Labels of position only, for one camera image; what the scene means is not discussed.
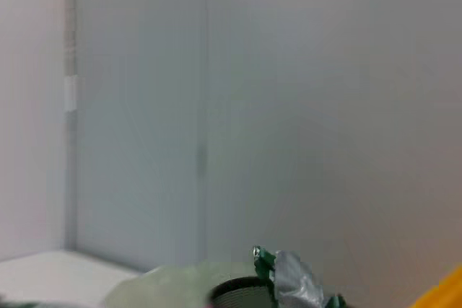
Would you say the green plastic wrapper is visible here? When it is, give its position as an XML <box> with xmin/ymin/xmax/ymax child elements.
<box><xmin>251</xmin><ymin>245</ymin><xmax>347</xmax><ymax>308</ymax></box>

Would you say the translucent green fruit plate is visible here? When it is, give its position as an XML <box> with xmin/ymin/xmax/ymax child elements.
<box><xmin>104</xmin><ymin>260</ymin><xmax>261</xmax><ymax>308</ymax></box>

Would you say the yellow plastic bin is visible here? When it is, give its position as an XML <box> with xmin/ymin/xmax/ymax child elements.
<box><xmin>414</xmin><ymin>264</ymin><xmax>462</xmax><ymax>308</ymax></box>

